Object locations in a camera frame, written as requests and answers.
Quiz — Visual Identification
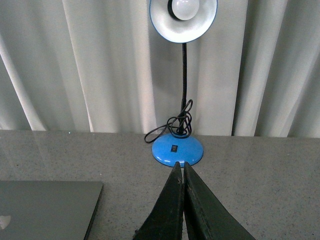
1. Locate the blue desk lamp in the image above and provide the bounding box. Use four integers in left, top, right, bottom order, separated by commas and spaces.
144, 0, 218, 167

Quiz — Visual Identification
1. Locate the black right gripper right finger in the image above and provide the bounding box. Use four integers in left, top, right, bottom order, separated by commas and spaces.
183, 162, 254, 240

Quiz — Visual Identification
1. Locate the grey laptop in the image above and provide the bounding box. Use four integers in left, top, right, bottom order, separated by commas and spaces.
0, 180, 103, 240

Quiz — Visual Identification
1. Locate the white curtain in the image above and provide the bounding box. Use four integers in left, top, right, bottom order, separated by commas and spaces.
0, 0, 320, 138

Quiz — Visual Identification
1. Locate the black lamp power cable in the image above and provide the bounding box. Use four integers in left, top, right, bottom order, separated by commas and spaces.
144, 99, 194, 144

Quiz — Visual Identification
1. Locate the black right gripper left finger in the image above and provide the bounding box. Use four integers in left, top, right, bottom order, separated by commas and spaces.
133, 162, 184, 240

